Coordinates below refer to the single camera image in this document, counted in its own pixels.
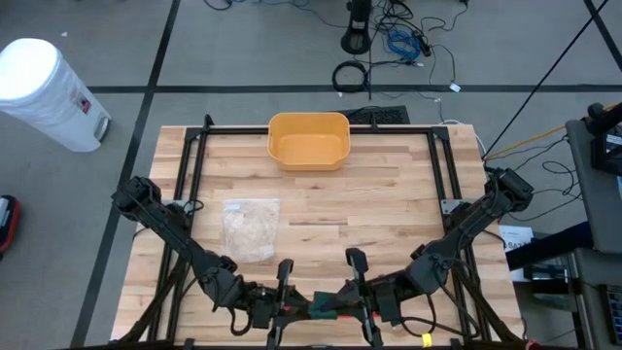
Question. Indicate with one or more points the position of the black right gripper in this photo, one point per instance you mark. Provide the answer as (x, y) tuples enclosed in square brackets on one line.
[(362, 277)]

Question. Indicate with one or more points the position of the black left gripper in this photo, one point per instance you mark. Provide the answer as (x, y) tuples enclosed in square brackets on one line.
[(284, 277)]

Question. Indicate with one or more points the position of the clear plastic zip bag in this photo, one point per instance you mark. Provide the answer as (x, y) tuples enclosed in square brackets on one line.
[(250, 231)]

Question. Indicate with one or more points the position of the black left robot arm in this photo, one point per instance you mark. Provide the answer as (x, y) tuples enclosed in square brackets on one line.
[(165, 228)]

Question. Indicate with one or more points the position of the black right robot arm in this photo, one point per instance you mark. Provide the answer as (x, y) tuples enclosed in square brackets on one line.
[(466, 228)]

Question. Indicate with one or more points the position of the yellow plastic bin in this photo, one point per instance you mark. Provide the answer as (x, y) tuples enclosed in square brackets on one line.
[(308, 146)]

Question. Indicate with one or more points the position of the white paper label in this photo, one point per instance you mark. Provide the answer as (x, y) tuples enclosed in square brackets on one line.
[(517, 238)]

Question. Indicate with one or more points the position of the black perforated mat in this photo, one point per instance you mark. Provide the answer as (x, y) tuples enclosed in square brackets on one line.
[(384, 115)]

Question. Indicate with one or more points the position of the grey equipment cabinet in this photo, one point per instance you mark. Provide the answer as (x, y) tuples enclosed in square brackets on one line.
[(597, 291)]

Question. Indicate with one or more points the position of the grey desk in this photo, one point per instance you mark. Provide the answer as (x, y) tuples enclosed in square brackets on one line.
[(593, 194)]

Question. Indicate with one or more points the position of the black stand base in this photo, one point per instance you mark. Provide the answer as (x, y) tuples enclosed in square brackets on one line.
[(357, 29)]

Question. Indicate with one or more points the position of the thin black slanted pole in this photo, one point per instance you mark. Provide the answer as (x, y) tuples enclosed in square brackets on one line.
[(544, 80)]

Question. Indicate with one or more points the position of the red and black device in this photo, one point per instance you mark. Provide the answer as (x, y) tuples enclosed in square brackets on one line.
[(7, 223)]

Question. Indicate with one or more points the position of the white trash can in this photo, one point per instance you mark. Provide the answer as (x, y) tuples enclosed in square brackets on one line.
[(44, 92)]

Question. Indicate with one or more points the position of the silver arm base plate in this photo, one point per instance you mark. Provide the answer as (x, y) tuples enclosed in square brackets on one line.
[(175, 204), (452, 205)]

